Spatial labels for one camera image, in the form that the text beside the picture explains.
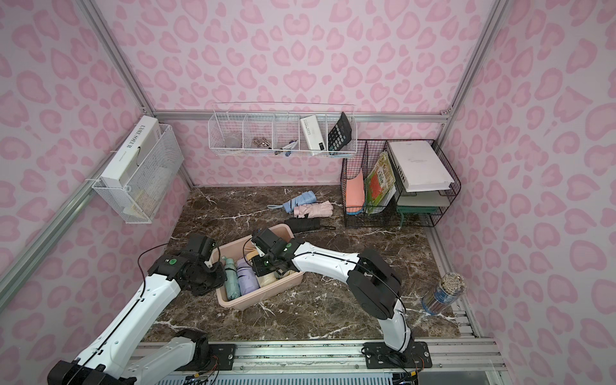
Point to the white mesh side basket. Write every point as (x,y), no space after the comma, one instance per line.
(139,201)

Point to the small white box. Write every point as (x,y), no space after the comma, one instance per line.
(312,134)

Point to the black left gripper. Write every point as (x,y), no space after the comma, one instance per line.
(212,274)

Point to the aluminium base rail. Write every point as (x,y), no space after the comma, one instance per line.
(328,356)

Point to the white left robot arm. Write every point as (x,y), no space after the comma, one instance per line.
(130,322)

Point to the black wire desk organizer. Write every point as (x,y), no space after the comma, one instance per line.
(423,209)

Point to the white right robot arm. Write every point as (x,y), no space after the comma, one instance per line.
(374,284)

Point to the black calculator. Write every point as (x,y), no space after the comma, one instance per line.
(340,135)

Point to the green red book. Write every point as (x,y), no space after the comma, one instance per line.
(380,185)

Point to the pink umbrella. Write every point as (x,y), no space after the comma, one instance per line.
(314,210)

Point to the light blue umbrella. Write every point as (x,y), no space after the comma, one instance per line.
(306,198)

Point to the white long box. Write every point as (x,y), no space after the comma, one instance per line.
(132,153)

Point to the lavender purple umbrella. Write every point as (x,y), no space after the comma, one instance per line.
(248,280)

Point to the white wire wall basket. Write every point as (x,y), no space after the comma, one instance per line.
(273,129)

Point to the pink folder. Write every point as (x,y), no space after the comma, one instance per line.
(355,195)

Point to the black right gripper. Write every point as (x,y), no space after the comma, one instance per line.
(262,262)

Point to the pink plastic storage box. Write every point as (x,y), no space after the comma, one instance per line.
(270,285)

